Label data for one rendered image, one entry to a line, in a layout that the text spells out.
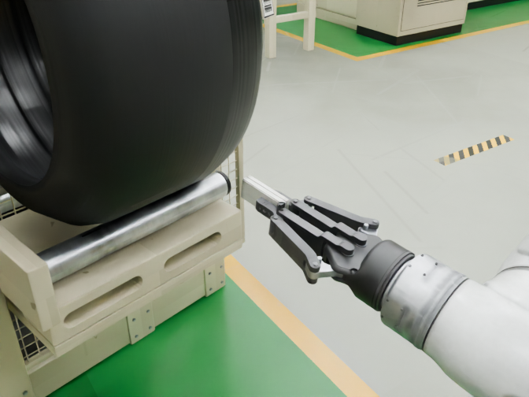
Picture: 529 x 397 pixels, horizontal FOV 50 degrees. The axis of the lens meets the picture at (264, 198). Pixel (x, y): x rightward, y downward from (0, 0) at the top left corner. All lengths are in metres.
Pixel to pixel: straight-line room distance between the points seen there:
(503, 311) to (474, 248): 1.93
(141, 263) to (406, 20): 4.61
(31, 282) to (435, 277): 0.47
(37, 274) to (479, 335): 0.50
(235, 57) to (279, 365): 1.31
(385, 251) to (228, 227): 0.40
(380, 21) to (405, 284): 4.85
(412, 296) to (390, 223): 1.99
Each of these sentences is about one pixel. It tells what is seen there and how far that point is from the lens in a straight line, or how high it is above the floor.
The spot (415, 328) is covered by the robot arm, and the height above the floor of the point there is 0.97.
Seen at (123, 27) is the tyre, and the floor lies 1.23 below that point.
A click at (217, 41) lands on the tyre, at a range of 0.68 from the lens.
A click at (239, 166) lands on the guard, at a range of 1.71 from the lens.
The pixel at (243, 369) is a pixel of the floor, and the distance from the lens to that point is 1.86.
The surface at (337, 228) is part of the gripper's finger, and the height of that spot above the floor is 1.00.
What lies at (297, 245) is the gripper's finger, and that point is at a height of 1.00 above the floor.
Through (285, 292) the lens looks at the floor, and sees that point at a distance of 2.13.
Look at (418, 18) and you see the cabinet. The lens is 5.39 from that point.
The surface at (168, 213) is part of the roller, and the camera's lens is 0.88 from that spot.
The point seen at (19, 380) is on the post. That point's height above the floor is 0.69.
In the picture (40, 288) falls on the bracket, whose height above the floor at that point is 0.92.
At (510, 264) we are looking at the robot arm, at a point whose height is 1.00.
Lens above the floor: 1.37
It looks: 30 degrees down
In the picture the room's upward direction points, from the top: straight up
